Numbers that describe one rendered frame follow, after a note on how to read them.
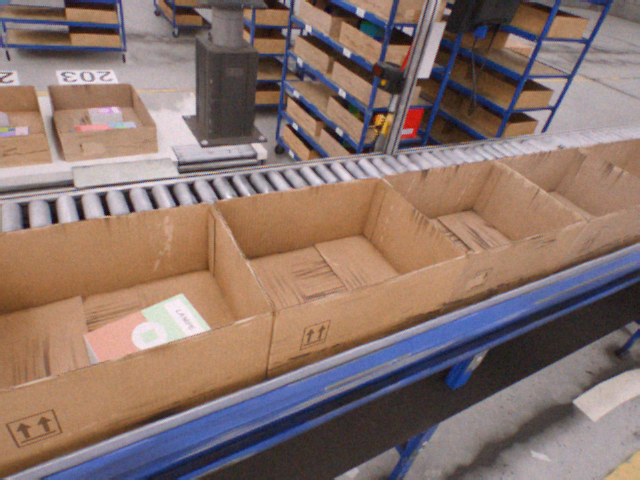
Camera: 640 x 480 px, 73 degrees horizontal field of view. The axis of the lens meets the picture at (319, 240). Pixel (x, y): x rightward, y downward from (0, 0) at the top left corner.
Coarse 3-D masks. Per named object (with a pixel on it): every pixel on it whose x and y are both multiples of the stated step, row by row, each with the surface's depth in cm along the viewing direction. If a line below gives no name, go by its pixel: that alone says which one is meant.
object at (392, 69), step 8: (376, 64) 158; (384, 64) 158; (392, 64) 160; (376, 72) 159; (384, 72) 157; (392, 72) 158; (400, 72) 160; (384, 80) 162; (392, 80) 162; (400, 80) 163; (384, 88) 164; (392, 88) 165
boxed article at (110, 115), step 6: (96, 108) 157; (102, 108) 157; (108, 108) 158; (114, 108) 159; (90, 114) 154; (96, 114) 153; (102, 114) 154; (108, 114) 155; (114, 114) 156; (120, 114) 157; (96, 120) 154; (102, 120) 155; (108, 120) 156; (114, 120) 158; (120, 120) 159
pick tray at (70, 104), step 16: (64, 96) 158; (80, 96) 161; (96, 96) 164; (112, 96) 167; (128, 96) 169; (64, 112) 159; (80, 112) 161; (128, 112) 168; (144, 112) 155; (64, 128) 150; (112, 128) 137; (128, 128) 139; (144, 128) 142; (64, 144) 132; (80, 144) 135; (96, 144) 137; (112, 144) 140; (128, 144) 142; (144, 144) 145; (80, 160) 138
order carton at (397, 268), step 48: (288, 192) 88; (336, 192) 95; (384, 192) 98; (240, 240) 90; (288, 240) 97; (336, 240) 104; (384, 240) 102; (432, 240) 88; (288, 288) 89; (384, 288) 73; (432, 288) 81; (288, 336) 68; (336, 336) 75; (384, 336) 84
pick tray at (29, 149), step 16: (0, 96) 149; (16, 96) 151; (32, 96) 154; (16, 112) 153; (32, 112) 155; (32, 128) 147; (0, 144) 124; (16, 144) 126; (32, 144) 128; (48, 144) 131; (0, 160) 127; (16, 160) 129; (32, 160) 131; (48, 160) 133
